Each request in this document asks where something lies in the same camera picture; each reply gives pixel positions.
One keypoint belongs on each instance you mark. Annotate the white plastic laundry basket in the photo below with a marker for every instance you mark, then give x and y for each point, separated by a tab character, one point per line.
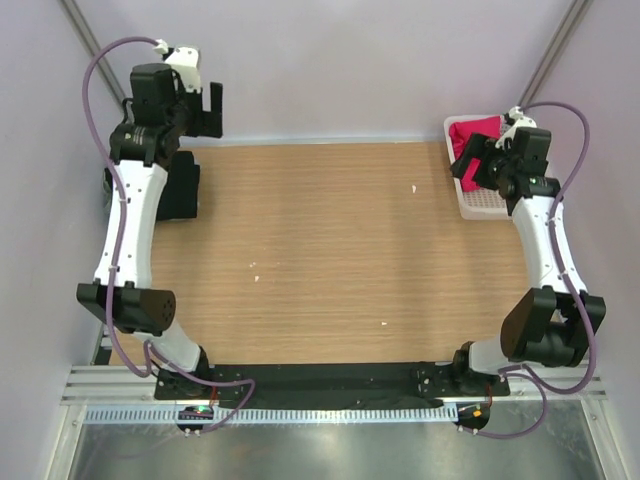
482	204

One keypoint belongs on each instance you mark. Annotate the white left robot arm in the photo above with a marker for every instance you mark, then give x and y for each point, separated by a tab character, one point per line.
166	104

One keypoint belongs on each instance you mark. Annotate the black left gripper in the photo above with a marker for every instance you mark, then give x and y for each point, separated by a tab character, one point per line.
207	124

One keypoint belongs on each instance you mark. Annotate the black t shirt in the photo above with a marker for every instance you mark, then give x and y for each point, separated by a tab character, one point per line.
182	187

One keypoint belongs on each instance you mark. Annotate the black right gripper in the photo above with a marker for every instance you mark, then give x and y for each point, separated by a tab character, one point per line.
476	147

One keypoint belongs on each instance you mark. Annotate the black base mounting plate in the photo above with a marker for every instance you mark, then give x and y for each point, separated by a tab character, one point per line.
352	386

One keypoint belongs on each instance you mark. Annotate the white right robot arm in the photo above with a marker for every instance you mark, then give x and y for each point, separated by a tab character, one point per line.
555	322

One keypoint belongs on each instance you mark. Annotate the aluminium corner post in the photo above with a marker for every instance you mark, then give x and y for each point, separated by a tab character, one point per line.
87	38
569	24

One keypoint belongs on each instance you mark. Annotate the right aluminium corner post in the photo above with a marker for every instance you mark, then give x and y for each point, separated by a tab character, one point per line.
569	24

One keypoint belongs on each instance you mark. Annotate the white slotted cable duct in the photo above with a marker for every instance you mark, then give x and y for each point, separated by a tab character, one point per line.
196	414

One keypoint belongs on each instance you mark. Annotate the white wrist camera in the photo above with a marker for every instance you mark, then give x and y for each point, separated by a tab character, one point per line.
511	121
185	60

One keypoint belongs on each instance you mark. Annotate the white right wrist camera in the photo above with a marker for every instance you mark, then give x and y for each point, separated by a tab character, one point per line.
511	121

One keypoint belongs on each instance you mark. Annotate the aluminium frame rail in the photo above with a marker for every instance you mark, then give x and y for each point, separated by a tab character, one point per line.
111	384

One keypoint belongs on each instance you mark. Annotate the left aluminium corner post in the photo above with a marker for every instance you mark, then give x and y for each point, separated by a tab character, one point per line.
87	38

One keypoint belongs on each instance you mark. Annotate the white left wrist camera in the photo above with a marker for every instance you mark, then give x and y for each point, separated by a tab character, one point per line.
185	60

